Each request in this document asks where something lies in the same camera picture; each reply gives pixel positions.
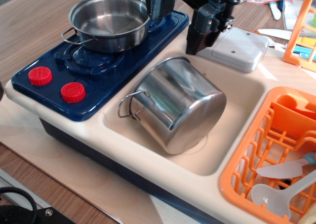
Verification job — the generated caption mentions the tipped steel pot in sink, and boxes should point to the tipped steel pot in sink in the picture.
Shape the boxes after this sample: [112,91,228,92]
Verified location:
[118,56,227,154]

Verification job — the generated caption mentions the shallow steel pan on stove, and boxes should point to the shallow steel pan on stove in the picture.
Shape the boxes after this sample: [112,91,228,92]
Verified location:
[68,0,150,53]

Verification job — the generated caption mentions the white plastic knife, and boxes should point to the white plastic knife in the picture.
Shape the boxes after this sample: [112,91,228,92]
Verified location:
[258,29,292,40]

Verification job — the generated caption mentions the black metal bracket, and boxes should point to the black metal bracket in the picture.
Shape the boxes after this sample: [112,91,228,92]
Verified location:
[35,207,75,224]

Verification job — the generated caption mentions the blue toy stove top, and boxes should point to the blue toy stove top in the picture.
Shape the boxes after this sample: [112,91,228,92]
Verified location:
[11,10,189,121]

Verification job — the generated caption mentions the orange cutlery cup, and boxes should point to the orange cutlery cup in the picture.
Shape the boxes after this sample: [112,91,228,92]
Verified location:
[270,94,316,139]

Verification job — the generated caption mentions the grey faucet base box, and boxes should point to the grey faucet base box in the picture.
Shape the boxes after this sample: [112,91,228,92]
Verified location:
[197,27,269,73]

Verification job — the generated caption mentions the left red stove knob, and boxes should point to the left red stove knob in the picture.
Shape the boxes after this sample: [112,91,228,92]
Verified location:
[28,66,53,86]

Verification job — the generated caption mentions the white blue toy utensil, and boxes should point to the white blue toy utensil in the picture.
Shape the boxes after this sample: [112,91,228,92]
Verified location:
[269,2,281,20]

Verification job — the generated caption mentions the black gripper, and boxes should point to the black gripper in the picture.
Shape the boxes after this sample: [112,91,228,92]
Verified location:
[146,0,246,55]

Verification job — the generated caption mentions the cream toy sink unit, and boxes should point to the cream toy sink unit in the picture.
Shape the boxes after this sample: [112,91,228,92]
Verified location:
[4,21,316,224]

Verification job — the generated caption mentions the translucent plastic knife blue handle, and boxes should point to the translucent plastic knife blue handle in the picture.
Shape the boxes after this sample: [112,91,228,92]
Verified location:
[256,151,316,179]

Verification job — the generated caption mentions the red stove knob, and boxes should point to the red stove knob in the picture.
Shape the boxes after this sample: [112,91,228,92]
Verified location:
[28,66,53,86]
[61,82,86,103]

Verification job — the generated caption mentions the black braided cable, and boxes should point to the black braided cable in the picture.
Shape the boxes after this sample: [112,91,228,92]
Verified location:
[0,186,38,224]

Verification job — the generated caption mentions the orange wire basket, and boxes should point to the orange wire basket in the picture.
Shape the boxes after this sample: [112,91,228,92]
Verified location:
[283,0,316,73]

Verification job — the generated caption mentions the translucent plastic spoon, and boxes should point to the translucent plastic spoon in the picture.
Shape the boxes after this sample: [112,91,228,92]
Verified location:
[251,170,316,220]

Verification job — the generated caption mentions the orange dish rack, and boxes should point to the orange dish rack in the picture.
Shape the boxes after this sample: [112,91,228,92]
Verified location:
[219,87,316,224]

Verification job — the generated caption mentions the right red stove knob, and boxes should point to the right red stove knob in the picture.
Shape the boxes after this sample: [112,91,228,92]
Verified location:
[61,82,86,103]

